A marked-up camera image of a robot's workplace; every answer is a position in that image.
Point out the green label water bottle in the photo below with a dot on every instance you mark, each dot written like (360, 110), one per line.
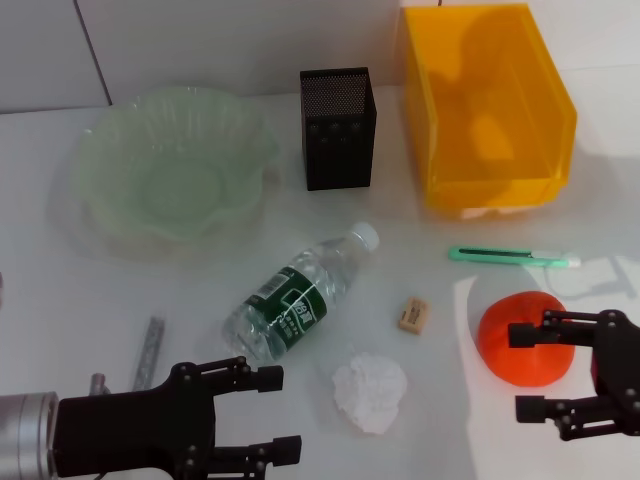
(295, 300)

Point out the red tomato-shaped toy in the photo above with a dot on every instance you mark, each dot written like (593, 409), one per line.
(525, 365)

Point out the beige eraser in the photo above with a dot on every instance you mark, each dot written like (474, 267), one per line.
(414, 315)

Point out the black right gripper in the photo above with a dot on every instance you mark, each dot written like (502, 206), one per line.
(620, 370)

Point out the green glass fruit plate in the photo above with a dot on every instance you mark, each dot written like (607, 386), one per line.
(170, 170)

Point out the yellow plastic bin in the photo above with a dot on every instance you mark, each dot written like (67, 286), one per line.
(495, 125)

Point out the grey marker pen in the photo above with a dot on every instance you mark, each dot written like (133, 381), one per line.
(150, 345)

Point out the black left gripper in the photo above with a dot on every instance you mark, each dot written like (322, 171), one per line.
(135, 430)

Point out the white paper ball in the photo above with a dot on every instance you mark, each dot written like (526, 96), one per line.
(370, 392)

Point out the black mesh pen holder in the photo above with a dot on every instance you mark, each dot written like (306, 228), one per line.
(340, 145)

